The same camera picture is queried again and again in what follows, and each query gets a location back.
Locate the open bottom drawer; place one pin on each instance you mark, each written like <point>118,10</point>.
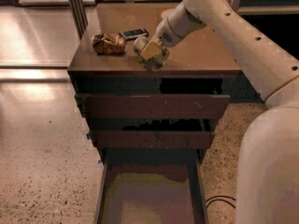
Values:
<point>135,193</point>

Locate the white ceramic bowl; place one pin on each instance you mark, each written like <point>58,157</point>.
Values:
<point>166,13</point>

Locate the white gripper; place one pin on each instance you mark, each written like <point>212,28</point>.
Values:
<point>163,34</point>

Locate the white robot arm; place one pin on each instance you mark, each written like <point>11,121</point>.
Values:
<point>267,190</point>

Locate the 7up soda can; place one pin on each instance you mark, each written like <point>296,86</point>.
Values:
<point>157,63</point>

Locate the crumpled brown snack bag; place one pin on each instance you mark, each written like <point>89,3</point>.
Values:
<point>109,44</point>

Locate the top drawer dark brown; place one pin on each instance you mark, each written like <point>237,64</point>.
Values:
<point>152,106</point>

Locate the drawer dark brown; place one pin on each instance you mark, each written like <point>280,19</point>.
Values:
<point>152,139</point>
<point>152,106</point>

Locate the middle drawer dark brown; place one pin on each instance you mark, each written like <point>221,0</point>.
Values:
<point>152,139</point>

